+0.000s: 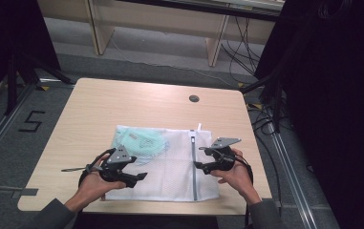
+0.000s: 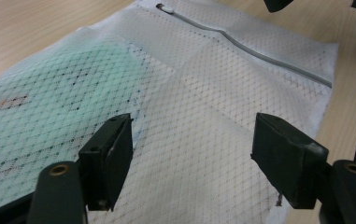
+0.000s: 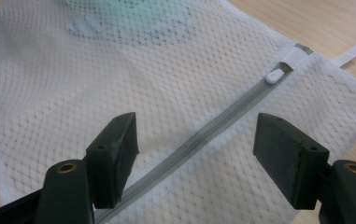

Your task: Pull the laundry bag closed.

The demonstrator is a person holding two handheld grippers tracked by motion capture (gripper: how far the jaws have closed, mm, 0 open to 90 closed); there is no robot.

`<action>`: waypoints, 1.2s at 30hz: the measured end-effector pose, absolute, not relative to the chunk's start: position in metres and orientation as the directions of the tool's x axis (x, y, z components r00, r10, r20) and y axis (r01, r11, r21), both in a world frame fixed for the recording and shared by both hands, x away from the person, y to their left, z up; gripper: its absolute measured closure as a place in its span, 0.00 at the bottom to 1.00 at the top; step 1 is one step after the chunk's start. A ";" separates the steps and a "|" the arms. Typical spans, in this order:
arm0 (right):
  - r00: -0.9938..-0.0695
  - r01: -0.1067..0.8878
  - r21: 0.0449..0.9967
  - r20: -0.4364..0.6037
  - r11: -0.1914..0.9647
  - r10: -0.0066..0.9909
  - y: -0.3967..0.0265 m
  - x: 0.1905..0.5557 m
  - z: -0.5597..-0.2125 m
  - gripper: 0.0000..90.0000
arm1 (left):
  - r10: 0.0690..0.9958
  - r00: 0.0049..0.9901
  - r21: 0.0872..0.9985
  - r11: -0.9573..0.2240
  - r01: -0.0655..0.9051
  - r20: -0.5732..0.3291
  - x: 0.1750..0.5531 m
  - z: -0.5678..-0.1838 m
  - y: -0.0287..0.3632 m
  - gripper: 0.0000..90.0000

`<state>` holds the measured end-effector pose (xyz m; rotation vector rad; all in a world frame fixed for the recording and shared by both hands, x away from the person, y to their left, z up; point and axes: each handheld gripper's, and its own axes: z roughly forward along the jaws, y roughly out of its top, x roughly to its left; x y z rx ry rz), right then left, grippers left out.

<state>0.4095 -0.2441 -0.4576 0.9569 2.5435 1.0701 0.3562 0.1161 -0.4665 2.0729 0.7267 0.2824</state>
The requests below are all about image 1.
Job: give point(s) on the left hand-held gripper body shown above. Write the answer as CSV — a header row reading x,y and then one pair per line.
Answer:
x,y
117,162

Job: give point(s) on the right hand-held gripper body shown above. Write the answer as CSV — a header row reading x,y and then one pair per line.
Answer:
x,y
222,157

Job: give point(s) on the white mesh laundry bag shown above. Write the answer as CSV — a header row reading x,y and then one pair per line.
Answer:
x,y
176,178

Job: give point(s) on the mint green garment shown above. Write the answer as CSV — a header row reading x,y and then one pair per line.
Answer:
x,y
141,141

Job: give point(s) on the person's right hand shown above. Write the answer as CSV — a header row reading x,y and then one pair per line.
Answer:
x,y
238,178

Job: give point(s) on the person's left hand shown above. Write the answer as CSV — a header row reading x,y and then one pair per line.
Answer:
x,y
93,187

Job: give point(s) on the dark round table grommet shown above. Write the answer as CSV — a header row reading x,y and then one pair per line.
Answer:
x,y
194,98

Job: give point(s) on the grey tape strip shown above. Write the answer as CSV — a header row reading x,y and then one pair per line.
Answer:
x,y
26,192

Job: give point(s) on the black curtain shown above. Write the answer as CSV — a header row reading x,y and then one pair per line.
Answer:
x,y
7,38
335,111

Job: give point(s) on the black metal stand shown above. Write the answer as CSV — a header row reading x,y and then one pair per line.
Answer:
x,y
20,79

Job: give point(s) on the light wooden desk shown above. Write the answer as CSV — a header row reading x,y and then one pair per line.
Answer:
x,y
157,22

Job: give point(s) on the aluminium floor rail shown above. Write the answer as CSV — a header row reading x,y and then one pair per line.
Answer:
x,y
292,178
1,127

